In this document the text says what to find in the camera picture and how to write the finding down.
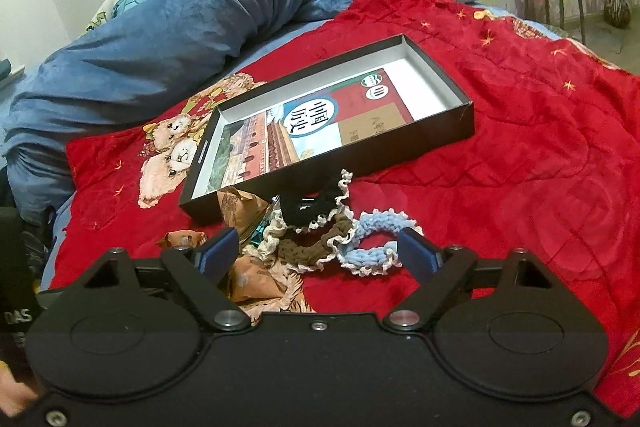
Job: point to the black cardboard box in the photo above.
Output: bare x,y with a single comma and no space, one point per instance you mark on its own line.
430,127

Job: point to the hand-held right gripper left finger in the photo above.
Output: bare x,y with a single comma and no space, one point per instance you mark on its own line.
216,254

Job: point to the teal foil packet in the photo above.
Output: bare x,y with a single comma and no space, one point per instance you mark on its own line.
257,232

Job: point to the brown paper packet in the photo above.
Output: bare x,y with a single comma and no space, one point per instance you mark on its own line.
182,239
240,209

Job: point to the brown patterned ball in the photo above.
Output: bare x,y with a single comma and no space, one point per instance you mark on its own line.
617,9

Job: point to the crumpled tan paper packet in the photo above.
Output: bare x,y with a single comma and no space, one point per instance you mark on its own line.
265,282

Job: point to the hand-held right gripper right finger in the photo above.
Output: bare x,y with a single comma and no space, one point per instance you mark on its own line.
416,257

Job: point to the person's left hand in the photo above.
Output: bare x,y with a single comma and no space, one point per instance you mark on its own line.
12,387

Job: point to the blue crochet scrunchie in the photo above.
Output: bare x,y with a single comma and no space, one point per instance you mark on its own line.
370,257

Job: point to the red printed blanket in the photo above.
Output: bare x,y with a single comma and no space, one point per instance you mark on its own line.
500,157

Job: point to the black crochet scrunchie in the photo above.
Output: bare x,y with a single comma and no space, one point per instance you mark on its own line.
330,199

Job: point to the brown crochet scrunchie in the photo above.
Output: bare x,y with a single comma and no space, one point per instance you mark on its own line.
305,247

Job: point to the blue velvet duvet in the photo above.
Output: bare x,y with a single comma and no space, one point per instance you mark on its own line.
175,32

